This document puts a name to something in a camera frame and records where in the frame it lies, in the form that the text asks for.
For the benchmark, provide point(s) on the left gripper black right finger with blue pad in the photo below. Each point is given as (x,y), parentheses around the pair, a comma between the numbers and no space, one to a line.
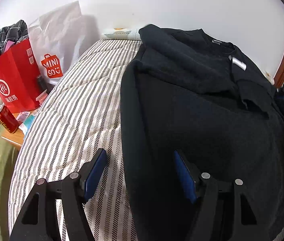
(220,210)

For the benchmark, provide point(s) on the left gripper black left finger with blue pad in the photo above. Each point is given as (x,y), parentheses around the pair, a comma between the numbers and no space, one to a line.
(37,220)

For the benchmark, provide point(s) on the black sweatshirt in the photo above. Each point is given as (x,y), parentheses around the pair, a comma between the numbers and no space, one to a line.
(185,91)

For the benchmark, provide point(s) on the wooden bedside table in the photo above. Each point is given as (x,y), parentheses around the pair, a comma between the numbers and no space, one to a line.
(16,139)

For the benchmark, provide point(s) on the small packets on table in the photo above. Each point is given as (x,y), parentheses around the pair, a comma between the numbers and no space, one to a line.
(26,118)

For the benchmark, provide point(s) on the red drink can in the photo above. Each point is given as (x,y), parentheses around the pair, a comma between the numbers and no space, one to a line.
(8,120)

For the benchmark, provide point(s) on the striped quilted bed cover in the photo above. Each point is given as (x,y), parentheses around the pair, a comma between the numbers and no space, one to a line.
(81,114)

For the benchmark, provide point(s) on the red paper shopping bag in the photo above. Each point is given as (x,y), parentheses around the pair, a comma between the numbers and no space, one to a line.
(18,78)

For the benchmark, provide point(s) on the white patterned folded blanket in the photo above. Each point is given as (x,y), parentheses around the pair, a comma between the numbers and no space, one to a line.
(121,34)

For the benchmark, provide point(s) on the white Miniso plastic bag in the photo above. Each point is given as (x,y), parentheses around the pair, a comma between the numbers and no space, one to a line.
(59,37)

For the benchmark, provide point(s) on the plaid grey cloth in bag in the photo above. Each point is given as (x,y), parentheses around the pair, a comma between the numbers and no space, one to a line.
(14,33)

